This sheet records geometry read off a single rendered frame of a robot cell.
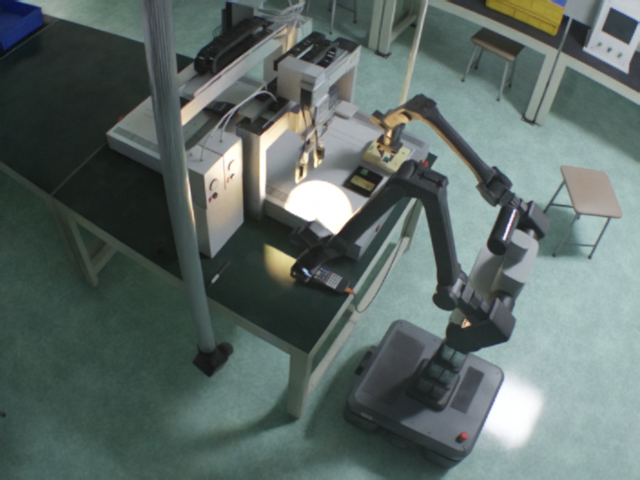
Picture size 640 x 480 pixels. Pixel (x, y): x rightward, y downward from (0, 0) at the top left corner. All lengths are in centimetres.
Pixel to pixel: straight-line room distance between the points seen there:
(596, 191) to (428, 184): 226
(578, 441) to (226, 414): 187
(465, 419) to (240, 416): 106
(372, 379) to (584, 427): 130
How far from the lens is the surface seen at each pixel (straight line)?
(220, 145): 201
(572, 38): 450
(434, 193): 136
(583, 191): 345
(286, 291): 219
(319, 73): 203
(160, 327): 301
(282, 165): 245
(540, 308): 338
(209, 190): 199
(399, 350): 267
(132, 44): 358
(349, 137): 260
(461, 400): 264
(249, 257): 227
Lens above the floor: 260
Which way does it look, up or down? 54 degrees down
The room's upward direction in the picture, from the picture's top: 5 degrees clockwise
